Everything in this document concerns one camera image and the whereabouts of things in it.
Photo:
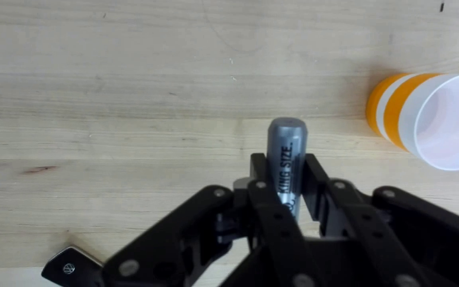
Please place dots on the white orange striped mug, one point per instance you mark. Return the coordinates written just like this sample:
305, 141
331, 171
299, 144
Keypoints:
443, 121

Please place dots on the grey black permanent marker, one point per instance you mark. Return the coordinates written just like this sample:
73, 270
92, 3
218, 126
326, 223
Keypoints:
288, 144

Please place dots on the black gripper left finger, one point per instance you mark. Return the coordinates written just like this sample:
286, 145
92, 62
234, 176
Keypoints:
199, 217

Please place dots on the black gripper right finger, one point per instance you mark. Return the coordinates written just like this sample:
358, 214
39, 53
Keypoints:
400, 233

